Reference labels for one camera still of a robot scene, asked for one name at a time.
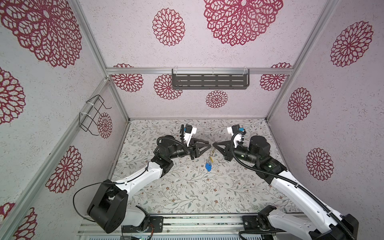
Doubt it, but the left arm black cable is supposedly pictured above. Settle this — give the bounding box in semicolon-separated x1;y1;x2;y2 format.
72;167;149;223

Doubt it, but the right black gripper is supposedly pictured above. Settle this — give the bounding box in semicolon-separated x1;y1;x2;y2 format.
214;141;260;168

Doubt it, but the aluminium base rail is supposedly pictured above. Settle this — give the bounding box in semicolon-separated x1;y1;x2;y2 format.
76;212;304;238

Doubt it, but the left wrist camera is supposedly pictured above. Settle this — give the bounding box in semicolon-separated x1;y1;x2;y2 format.
181;124;197;147

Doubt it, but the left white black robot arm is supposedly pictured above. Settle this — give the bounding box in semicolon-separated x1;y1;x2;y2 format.
87;135;211;234

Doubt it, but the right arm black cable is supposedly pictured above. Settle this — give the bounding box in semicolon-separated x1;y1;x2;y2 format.
230;131;358;240

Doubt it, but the blue key tag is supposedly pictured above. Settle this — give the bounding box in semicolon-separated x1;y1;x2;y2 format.
205;163;212;172

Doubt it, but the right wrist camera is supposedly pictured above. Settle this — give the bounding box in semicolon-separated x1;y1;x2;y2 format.
227;125;246;148

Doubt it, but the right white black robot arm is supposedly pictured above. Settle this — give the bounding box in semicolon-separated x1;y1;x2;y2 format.
213;133;359;240

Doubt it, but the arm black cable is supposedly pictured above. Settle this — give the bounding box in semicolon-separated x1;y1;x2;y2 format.
230;131;358;240
72;167;149;223

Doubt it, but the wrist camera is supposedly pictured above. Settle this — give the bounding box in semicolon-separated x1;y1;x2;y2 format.
181;124;197;147
227;125;246;148

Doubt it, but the black wire wall rack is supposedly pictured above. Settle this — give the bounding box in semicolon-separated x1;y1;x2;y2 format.
78;95;111;136

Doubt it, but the dark metal wall shelf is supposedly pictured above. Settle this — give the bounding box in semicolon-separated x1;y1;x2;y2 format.
171;69;250;90

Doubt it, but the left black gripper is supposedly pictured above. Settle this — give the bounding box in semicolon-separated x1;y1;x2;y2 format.
168;138;211;160

